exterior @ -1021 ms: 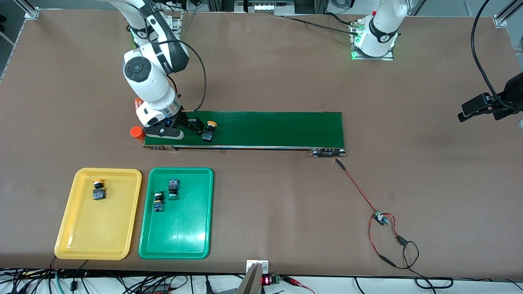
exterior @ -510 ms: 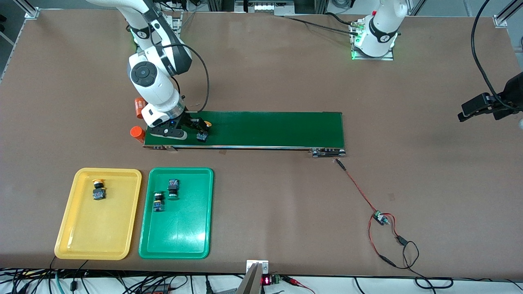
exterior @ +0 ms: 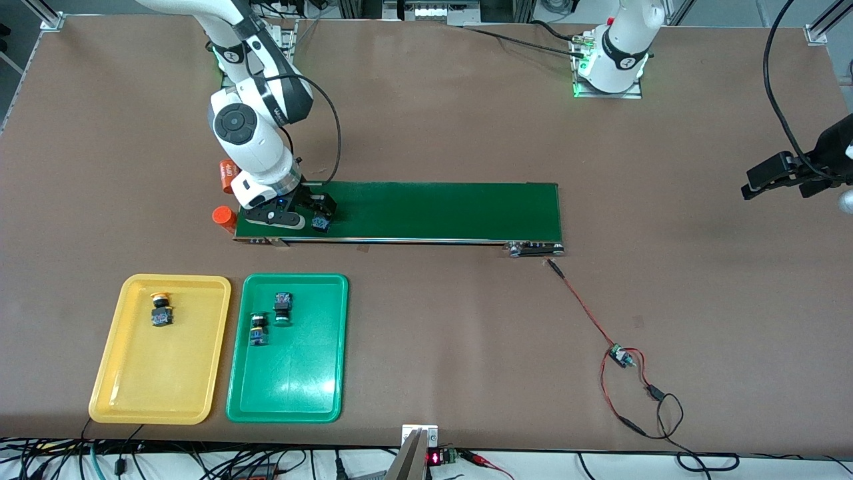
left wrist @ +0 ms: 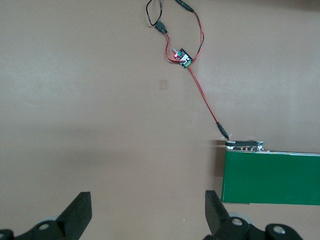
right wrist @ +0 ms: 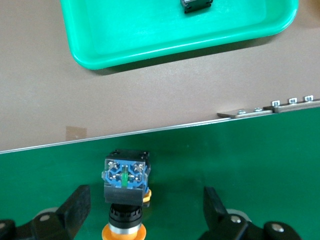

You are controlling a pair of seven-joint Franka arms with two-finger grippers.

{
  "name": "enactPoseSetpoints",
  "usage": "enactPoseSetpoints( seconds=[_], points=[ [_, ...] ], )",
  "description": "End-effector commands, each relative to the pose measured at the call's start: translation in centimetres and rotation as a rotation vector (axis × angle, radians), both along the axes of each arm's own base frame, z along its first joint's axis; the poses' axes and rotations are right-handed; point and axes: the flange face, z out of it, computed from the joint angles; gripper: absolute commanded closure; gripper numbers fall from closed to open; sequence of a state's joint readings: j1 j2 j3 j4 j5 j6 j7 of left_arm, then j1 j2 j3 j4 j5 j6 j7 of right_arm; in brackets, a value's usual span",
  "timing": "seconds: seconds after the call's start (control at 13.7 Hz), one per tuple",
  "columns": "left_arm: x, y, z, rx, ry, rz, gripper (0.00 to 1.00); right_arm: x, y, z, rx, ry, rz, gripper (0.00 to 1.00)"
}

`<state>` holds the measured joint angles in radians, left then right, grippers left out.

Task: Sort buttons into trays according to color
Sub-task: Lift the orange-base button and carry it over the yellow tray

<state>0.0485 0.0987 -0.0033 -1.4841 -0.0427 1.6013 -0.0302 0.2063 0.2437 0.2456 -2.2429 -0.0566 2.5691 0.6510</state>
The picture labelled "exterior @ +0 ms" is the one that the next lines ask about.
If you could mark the red digit display module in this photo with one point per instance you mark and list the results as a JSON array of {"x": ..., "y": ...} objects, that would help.
[{"x": 434, "y": 458}]

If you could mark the green plastic tray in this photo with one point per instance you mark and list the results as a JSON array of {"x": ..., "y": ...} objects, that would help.
[{"x": 300, "y": 373}]

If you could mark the small black controller board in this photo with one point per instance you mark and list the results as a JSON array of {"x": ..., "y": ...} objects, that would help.
[{"x": 620, "y": 356}]

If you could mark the metal frame with lights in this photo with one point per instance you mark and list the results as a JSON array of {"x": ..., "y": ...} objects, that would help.
[{"x": 430, "y": 12}]

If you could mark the green belt conveyor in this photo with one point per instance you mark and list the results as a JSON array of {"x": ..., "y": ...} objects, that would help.
[{"x": 433, "y": 210}]

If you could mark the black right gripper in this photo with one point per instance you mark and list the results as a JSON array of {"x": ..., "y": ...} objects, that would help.
[{"x": 308, "y": 198}]

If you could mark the yellow cap push button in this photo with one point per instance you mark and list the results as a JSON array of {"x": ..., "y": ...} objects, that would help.
[
  {"x": 160, "y": 313},
  {"x": 322, "y": 222}
]

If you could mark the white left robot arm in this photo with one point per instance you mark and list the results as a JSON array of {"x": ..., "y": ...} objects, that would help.
[{"x": 620, "y": 46}]

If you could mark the orange 4680 cylinder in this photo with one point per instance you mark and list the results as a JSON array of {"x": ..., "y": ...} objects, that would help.
[
  {"x": 222, "y": 216},
  {"x": 226, "y": 174}
]

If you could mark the aluminium arm base plate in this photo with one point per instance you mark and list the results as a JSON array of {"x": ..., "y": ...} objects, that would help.
[
  {"x": 626, "y": 94},
  {"x": 291, "y": 33}
]

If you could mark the aluminium extrusion post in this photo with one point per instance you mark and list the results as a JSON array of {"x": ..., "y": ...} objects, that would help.
[
  {"x": 41, "y": 13},
  {"x": 823, "y": 26}
]

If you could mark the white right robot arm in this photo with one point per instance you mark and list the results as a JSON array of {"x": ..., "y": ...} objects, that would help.
[{"x": 253, "y": 140}]

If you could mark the green cap push button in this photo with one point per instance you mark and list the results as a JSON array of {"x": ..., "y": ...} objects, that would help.
[
  {"x": 258, "y": 333},
  {"x": 280, "y": 303}
]

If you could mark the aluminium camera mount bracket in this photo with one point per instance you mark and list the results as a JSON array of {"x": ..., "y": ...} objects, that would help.
[{"x": 413, "y": 460}]

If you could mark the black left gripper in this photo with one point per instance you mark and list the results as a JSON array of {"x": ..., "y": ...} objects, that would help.
[{"x": 832, "y": 150}]

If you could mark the red clip lead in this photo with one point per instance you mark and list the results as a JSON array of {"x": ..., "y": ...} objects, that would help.
[{"x": 476, "y": 458}]

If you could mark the yellow plastic tray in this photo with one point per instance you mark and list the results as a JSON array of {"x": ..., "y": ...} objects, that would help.
[{"x": 160, "y": 373}]

